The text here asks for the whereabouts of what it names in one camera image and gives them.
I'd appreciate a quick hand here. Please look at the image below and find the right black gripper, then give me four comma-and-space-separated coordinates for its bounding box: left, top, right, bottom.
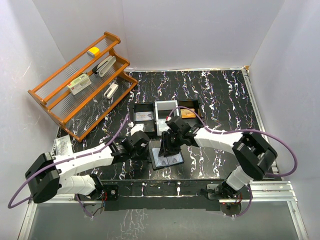
159, 131, 184, 157

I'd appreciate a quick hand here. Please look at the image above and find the black leather card holder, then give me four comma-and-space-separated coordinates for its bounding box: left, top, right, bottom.
150, 148, 185, 170

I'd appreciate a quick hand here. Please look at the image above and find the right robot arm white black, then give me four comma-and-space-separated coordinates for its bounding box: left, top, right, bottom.
158, 116, 278, 199

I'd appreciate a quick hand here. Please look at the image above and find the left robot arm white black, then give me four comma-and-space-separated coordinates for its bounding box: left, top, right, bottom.
25, 130, 150, 204

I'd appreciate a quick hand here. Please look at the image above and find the silver VIP card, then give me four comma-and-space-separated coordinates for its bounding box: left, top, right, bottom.
166, 154, 184, 166

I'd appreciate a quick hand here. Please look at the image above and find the silver card in left tray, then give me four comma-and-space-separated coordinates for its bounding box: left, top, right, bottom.
135, 111, 154, 122

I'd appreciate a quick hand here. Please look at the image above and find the orange card in right tray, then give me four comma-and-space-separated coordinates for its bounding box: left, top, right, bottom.
180, 108, 196, 119

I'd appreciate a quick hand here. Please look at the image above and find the white green card box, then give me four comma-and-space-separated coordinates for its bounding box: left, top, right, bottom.
67, 73, 91, 95

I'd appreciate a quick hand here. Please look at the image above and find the left black tray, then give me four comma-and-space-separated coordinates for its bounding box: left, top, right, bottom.
133, 102, 157, 138

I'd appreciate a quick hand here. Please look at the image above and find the black tray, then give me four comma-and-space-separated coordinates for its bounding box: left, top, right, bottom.
133, 102, 157, 138
178, 99, 204, 127

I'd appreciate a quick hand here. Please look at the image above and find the white middle tray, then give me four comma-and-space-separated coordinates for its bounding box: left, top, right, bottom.
154, 100, 180, 137

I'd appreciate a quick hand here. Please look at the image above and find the right black tray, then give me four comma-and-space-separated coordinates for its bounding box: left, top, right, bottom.
178, 99, 204, 127

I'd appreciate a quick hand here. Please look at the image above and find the small white stapler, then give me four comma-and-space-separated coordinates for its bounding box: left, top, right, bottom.
103, 83, 119, 100

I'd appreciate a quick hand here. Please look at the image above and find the white printed paper sheet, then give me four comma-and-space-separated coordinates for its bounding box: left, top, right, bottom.
54, 135, 73, 155

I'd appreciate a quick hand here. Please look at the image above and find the orange wooden shelf rack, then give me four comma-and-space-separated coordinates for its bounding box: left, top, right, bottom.
28, 31, 138, 142

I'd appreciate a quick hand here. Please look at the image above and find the white black stapler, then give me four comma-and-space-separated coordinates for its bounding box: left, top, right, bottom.
92, 55, 116, 77

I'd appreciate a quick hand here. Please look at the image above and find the yellow white small box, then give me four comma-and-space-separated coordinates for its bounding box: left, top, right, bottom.
86, 46, 100, 58

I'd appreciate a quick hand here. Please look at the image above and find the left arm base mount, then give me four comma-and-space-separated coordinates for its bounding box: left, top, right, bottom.
74, 183, 119, 221

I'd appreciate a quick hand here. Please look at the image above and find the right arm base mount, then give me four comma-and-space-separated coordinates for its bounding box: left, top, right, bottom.
201, 183, 253, 220

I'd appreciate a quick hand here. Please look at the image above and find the aluminium frame rail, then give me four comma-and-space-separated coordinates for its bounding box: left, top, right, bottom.
18, 179, 308, 240

